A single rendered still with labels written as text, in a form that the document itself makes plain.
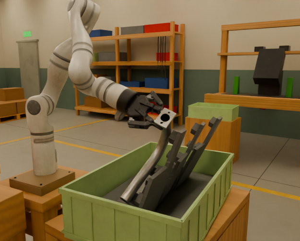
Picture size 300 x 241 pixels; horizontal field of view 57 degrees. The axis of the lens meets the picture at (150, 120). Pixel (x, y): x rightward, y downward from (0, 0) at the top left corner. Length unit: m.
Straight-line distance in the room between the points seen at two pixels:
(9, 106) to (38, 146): 6.37
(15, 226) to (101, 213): 0.38
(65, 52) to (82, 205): 0.57
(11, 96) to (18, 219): 7.05
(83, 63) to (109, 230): 0.51
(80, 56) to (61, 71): 0.22
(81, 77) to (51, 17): 8.60
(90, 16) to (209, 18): 5.18
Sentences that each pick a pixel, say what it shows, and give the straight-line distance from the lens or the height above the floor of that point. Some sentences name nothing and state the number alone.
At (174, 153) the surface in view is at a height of 1.08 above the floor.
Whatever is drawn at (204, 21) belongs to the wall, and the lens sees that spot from 6.23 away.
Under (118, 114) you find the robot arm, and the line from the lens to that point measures 0.88.
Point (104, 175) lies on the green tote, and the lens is 1.09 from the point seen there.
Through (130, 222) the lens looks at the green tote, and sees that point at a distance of 0.81.
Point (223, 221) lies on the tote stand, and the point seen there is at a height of 0.79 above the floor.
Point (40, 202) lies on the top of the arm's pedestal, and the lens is 1.12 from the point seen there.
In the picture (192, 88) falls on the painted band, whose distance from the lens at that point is 6.27.
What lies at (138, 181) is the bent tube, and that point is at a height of 1.00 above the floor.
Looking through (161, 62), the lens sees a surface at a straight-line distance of 5.90.
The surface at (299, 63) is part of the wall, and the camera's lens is 5.68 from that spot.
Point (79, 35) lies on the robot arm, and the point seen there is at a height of 1.44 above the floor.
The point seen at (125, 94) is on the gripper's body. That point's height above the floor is 1.25.
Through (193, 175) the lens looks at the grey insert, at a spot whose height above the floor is 0.85.
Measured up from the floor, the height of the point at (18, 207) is 0.85.
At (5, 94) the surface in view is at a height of 0.61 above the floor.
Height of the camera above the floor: 1.33
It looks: 11 degrees down
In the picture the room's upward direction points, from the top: straight up
